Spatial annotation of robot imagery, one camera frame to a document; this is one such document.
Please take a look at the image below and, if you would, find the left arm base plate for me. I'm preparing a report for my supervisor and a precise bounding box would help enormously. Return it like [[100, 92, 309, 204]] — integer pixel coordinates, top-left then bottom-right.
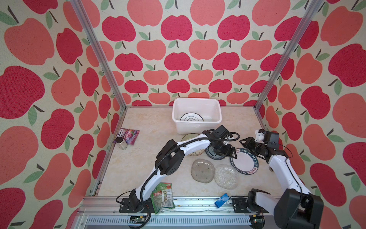
[[119, 198, 154, 213]]

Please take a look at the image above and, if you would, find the blue small box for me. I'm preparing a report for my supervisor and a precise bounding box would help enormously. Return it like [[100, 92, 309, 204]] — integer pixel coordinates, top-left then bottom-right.
[[214, 193, 230, 208]]

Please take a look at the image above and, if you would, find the front aluminium rail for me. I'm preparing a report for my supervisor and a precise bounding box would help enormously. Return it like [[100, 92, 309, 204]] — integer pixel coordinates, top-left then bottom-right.
[[70, 197, 277, 229]]

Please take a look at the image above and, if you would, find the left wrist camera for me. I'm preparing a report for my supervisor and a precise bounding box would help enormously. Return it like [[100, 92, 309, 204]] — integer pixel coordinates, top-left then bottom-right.
[[213, 125, 230, 139]]

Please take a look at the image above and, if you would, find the white plate cloud emblem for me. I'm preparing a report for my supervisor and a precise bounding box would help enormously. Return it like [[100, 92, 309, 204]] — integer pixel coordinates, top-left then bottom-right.
[[180, 113, 204, 122]]

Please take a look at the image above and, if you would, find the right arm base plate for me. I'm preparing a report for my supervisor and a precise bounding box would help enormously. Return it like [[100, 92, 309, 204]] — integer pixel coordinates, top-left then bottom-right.
[[228, 196, 268, 214]]

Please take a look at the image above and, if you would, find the clear textured glass plate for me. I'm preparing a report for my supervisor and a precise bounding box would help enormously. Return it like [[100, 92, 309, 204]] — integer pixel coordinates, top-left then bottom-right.
[[214, 164, 238, 190]]

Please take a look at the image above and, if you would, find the white plastic bin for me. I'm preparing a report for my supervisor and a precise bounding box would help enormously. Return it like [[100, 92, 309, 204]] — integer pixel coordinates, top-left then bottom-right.
[[172, 98, 222, 134]]

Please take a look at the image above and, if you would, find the white plate green rim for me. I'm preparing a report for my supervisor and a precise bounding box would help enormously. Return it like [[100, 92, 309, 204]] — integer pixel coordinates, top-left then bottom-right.
[[230, 148, 259, 175]]

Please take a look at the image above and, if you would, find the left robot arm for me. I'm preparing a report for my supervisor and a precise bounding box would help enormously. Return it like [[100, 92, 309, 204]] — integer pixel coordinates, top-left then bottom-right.
[[121, 125, 240, 211]]

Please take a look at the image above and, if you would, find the purple snack packet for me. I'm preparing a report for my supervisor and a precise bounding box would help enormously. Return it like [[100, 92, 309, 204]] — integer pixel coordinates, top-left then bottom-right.
[[115, 128, 140, 146]]

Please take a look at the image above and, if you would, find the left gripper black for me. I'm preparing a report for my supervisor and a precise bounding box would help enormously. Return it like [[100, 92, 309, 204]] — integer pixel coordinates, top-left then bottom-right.
[[214, 139, 239, 158]]

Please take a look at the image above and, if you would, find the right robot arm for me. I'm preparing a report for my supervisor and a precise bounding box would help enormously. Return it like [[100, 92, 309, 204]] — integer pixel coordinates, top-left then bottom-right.
[[240, 137, 324, 229]]

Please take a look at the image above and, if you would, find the grey glass plate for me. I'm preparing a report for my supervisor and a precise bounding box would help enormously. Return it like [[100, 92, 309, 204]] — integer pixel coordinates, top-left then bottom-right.
[[191, 159, 215, 183]]

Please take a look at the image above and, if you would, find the green snack packet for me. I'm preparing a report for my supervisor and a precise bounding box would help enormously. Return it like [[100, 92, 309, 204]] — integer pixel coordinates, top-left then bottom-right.
[[151, 182, 175, 214]]

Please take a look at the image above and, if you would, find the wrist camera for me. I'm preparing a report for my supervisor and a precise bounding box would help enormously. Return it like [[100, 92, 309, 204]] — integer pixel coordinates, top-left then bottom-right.
[[255, 129, 280, 150], [213, 125, 230, 139]]

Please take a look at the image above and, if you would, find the aluminium frame post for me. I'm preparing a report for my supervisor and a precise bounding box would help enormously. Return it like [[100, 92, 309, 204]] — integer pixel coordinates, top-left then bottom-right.
[[254, 0, 325, 110], [71, 0, 127, 112]]

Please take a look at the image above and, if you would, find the left aluminium frame post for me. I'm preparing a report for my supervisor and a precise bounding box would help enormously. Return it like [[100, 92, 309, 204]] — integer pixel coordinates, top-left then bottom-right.
[[71, 0, 127, 112]]

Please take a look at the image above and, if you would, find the right aluminium frame post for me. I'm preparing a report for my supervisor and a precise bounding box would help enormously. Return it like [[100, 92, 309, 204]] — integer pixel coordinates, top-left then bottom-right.
[[254, 0, 325, 110]]

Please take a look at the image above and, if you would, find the cream plate with plant drawing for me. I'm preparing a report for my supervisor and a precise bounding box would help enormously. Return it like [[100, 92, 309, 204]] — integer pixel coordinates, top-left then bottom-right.
[[181, 134, 205, 156]]

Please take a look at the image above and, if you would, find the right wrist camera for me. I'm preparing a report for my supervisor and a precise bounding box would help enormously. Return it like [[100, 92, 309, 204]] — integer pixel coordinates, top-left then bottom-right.
[[255, 129, 280, 150]]

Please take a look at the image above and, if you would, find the blue patterned small plate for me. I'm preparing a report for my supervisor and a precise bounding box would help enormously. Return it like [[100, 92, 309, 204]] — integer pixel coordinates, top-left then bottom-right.
[[205, 146, 225, 160]]

